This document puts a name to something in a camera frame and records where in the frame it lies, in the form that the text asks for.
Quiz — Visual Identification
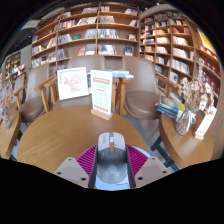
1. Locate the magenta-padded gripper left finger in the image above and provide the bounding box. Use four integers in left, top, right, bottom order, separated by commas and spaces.
53, 145, 99, 189

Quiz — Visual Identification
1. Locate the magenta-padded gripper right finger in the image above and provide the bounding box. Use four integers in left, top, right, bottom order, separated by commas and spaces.
125, 145, 172, 189

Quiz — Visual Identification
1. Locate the grey computer mouse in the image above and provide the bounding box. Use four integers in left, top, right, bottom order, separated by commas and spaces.
95, 131, 129, 184

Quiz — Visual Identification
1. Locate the round wooden side table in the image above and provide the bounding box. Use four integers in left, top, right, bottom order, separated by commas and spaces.
151, 111, 215, 170
0, 109, 23, 161

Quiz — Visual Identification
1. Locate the stack of books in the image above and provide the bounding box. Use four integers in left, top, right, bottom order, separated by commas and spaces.
153, 95, 186, 122

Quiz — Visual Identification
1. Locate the white sign on wooden base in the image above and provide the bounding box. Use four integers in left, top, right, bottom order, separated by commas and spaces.
90, 69, 114, 121

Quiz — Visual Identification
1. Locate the small white table sign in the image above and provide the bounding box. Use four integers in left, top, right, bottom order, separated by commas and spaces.
194, 105, 218, 141

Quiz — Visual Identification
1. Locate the dark cover book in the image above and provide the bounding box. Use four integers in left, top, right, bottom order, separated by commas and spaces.
86, 72, 93, 95

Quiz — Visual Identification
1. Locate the white framed flower picture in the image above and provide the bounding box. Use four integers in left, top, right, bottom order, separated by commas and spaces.
56, 66, 90, 101

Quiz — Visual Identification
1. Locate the teal book stack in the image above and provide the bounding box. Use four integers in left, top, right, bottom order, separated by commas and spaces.
103, 68, 135, 80

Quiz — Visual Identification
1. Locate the distant wooden bookshelf unit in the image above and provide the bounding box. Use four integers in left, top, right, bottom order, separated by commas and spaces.
1, 51, 28, 85

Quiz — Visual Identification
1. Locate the curved wooden bookshelf unit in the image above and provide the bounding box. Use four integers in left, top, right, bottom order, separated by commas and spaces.
139, 9, 224, 101

